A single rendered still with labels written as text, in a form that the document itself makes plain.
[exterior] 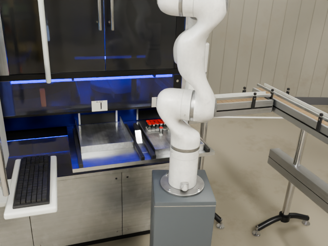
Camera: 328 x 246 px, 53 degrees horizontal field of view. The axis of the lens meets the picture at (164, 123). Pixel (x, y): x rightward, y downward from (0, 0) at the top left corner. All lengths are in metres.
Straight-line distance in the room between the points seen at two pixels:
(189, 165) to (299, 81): 4.23
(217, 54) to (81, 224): 3.37
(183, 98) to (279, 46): 4.00
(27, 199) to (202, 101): 0.80
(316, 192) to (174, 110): 1.30
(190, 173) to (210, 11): 0.64
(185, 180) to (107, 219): 0.97
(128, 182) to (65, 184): 0.38
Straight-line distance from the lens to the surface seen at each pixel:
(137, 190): 2.16
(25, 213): 1.46
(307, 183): 2.33
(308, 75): 5.47
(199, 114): 1.24
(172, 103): 1.24
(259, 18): 4.98
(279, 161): 2.52
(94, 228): 2.27
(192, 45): 1.13
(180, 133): 1.28
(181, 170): 1.35
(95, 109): 1.85
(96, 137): 1.80
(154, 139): 1.77
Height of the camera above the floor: 1.66
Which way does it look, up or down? 23 degrees down
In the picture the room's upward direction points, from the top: 3 degrees clockwise
